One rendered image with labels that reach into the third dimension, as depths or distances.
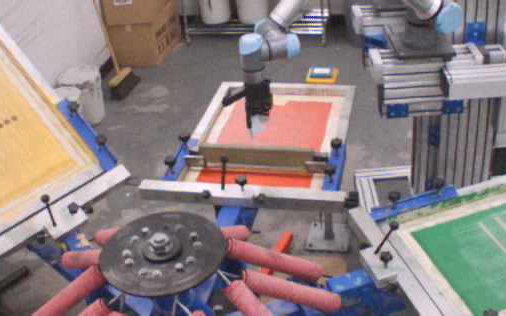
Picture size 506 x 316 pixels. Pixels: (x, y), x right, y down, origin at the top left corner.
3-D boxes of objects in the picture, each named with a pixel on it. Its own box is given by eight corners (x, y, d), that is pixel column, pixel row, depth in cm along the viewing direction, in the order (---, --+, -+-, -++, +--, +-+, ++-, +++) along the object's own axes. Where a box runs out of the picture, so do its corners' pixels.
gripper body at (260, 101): (269, 118, 220) (266, 85, 214) (244, 117, 222) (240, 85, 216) (274, 107, 227) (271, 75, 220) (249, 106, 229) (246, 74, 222)
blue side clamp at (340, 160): (332, 158, 244) (332, 141, 240) (346, 158, 243) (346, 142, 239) (320, 208, 220) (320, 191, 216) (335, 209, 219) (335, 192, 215)
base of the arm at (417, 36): (435, 33, 253) (436, 10, 248) (445, 49, 240) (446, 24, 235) (398, 35, 254) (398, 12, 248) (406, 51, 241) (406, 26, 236)
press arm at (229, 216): (229, 206, 217) (227, 194, 214) (247, 207, 216) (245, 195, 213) (214, 241, 203) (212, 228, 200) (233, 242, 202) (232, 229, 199)
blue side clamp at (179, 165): (188, 151, 257) (185, 135, 253) (200, 151, 256) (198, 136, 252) (162, 197, 233) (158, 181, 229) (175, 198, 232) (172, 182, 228)
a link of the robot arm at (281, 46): (288, 25, 220) (257, 31, 218) (300, 37, 211) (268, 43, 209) (289, 47, 224) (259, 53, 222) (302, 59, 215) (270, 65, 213)
